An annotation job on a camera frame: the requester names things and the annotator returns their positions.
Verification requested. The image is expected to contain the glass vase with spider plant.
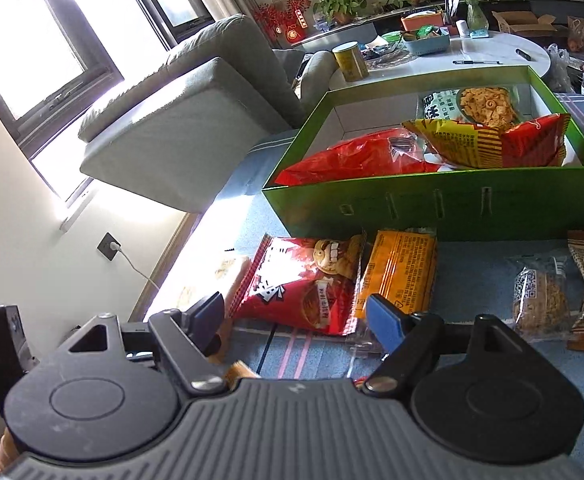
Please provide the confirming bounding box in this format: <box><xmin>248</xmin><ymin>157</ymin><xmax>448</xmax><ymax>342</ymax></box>
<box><xmin>444</xmin><ymin>0</ymin><xmax>496</xmax><ymax>32</ymax></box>

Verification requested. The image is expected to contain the red cartoon face snack bag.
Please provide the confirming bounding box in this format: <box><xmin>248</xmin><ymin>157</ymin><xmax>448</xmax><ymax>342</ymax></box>
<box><xmin>229</xmin><ymin>233</ymin><xmax>365</xmax><ymax>336</ymax></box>

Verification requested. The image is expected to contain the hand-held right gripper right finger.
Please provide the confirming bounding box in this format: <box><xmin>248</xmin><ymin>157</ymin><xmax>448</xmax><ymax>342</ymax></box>
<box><xmin>364</xmin><ymin>295</ymin><xmax>529</xmax><ymax>393</ymax></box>

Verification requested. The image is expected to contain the orange snack packet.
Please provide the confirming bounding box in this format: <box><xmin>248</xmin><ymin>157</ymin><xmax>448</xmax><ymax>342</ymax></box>
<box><xmin>352</xmin><ymin>229</ymin><xmax>438</xmax><ymax>322</ymax></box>

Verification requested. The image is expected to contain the white plastic bag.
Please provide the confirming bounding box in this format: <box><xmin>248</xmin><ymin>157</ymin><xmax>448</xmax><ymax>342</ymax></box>
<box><xmin>546</xmin><ymin>42</ymin><xmax>573</xmax><ymax>92</ymax></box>

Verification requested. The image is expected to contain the dark framed window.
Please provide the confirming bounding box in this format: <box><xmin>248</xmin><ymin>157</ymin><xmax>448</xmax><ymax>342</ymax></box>
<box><xmin>0</xmin><ymin>0</ymin><xmax>218</xmax><ymax>122</ymax></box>

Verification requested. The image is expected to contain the clear round cake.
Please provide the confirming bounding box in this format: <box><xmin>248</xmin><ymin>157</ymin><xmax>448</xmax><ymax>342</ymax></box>
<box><xmin>505</xmin><ymin>254</ymin><xmax>573</xmax><ymax>342</ymax></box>

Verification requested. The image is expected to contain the green ring chips bag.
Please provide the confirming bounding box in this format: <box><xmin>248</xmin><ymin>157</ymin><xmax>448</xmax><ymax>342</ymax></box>
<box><xmin>421</xmin><ymin>87</ymin><xmax>524</xmax><ymax>129</ymax></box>

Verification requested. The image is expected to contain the long television cabinet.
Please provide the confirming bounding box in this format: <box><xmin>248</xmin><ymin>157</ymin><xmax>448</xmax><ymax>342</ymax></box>
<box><xmin>291</xmin><ymin>0</ymin><xmax>584</xmax><ymax>52</ymax></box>

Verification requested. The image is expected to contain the white power cable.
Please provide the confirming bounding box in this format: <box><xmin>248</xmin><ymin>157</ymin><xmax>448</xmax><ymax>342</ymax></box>
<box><xmin>114</xmin><ymin>244</ymin><xmax>161</xmax><ymax>292</ymax></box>

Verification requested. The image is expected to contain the blue plastic basket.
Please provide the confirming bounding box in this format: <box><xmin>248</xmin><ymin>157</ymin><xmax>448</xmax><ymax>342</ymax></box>
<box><xmin>401</xmin><ymin>27</ymin><xmax>452</xmax><ymax>56</ymax></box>

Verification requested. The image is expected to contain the small clear empty wrapper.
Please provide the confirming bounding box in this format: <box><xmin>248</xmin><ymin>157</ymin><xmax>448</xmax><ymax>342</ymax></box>
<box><xmin>346</xmin><ymin>329</ymin><xmax>389</xmax><ymax>357</ymax></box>

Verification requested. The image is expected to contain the yellow tin can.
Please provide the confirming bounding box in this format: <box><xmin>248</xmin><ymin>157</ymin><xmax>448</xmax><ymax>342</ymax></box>
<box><xmin>332</xmin><ymin>41</ymin><xmax>371</xmax><ymax>83</ymax></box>

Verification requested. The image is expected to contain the wall socket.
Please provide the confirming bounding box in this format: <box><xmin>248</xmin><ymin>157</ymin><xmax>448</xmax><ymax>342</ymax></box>
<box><xmin>96</xmin><ymin>232</ymin><xmax>123</xmax><ymax>262</ymax></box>

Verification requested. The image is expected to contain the green cardboard box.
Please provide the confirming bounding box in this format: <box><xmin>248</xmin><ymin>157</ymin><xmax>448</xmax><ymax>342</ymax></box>
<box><xmin>261</xmin><ymin>64</ymin><xmax>584</xmax><ymax>244</ymax></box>

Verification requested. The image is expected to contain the grey sofa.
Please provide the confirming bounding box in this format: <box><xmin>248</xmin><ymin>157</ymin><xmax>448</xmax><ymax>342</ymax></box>
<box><xmin>77</xmin><ymin>13</ymin><xmax>338</xmax><ymax>214</ymax></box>

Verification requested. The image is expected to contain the large red snack bag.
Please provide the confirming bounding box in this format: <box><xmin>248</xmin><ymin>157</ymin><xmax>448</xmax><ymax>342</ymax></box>
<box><xmin>274</xmin><ymin>129</ymin><xmax>441</xmax><ymax>187</ymax></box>

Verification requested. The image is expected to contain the person's left hand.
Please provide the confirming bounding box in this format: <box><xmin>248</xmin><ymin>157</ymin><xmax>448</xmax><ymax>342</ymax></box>
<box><xmin>0</xmin><ymin>429</ymin><xmax>23</xmax><ymax>479</ymax></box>

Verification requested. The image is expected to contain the white oval coffee table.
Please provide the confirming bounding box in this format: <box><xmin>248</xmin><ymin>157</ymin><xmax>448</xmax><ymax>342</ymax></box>
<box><xmin>329</xmin><ymin>29</ymin><xmax>553</xmax><ymax>92</ymax></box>

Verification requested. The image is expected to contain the orange tissue box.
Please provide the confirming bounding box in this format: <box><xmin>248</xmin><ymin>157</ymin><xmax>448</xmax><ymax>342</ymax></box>
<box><xmin>400</xmin><ymin>9</ymin><xmax>446</xmax><ymax>32</ymax></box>

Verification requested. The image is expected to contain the red flower arrangement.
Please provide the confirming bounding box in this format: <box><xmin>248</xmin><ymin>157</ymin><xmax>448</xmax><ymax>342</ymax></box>
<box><xmin>251</xmin><ymin>0</ymin><xmax>313</xmax><ymax>44</ymax></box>

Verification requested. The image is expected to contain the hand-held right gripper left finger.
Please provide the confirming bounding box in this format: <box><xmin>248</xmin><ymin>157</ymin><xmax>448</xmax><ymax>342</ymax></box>
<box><xmin>64</xmin><ymin>291</ymin><xmax>229</xmax><ymax>396</ymax></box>

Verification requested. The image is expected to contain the yellow and red snack bag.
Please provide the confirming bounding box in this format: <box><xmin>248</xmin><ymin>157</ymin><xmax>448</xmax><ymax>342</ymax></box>
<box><xmin>401</xmin><ymin>113</ymin><xmax>572</xmax><ymax>170</ymax></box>

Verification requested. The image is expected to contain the open cardboard box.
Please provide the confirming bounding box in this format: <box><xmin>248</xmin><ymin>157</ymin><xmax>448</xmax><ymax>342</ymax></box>
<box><xmin>491</xmin><ymin>9</ymin><xmax>558</xmax><ymax>37</ymax></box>

